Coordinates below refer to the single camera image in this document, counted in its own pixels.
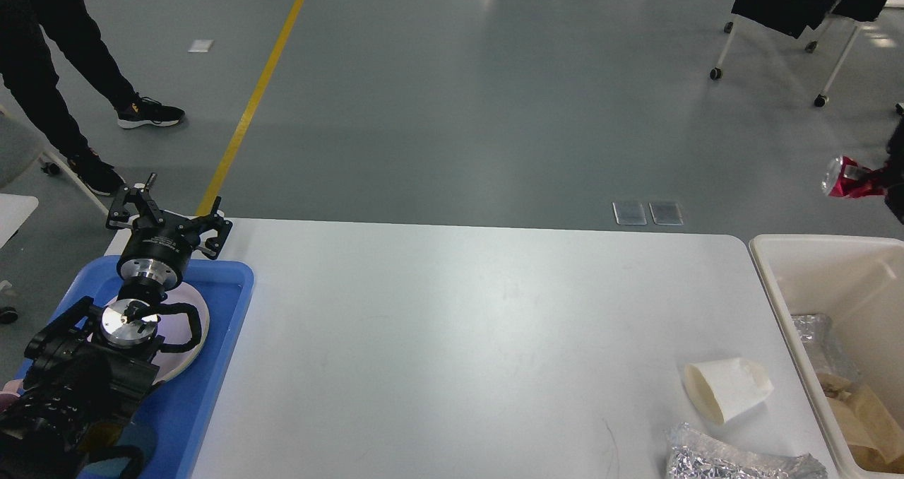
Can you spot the pink plate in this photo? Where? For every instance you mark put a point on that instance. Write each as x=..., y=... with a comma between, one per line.
x=183, y=359

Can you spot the crushed red can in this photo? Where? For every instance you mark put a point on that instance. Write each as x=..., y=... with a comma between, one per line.
x=848, y=179

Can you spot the crumpled foil piece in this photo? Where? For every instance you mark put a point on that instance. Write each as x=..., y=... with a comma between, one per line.
x=694, y=454

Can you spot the blue plastic tray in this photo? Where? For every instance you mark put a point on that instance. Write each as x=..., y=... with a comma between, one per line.
x=179, y=412

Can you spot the pink HOME mug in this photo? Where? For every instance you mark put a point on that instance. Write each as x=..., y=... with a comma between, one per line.
x=10, y=392

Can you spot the brown paper bag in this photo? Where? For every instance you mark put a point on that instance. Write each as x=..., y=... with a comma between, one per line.
x=872, y=435

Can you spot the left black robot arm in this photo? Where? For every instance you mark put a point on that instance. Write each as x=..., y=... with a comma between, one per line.
x=93, y=366

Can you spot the teal mug yellow inside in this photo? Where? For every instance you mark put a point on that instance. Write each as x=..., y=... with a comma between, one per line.
x=138, y=435

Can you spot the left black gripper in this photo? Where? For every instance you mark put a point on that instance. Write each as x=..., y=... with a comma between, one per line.
x=161, y=245

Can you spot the white side table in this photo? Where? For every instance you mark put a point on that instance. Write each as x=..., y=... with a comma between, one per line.
x=15, y=209

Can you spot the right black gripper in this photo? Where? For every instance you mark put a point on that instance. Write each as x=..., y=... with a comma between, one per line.
x=890, y=176

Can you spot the aluminium foil container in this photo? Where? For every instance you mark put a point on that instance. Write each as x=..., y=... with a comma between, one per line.
x=834, y=369

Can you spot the white paper cup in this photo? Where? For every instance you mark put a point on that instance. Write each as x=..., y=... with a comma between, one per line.
x=724, y=389

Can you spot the white plastic bin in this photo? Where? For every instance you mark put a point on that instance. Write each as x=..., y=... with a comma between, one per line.
x=856, y=282

